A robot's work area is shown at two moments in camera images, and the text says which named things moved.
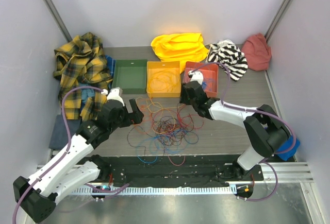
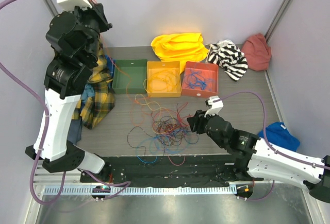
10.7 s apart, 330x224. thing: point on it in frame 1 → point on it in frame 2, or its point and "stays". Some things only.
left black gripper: [136, 118] → [97, 11]
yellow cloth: [181, 47] stays
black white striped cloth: [225, 52] stays
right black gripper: [183, 99] → [196, 122]
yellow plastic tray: [163, 79] stays
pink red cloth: [257, 52] stays
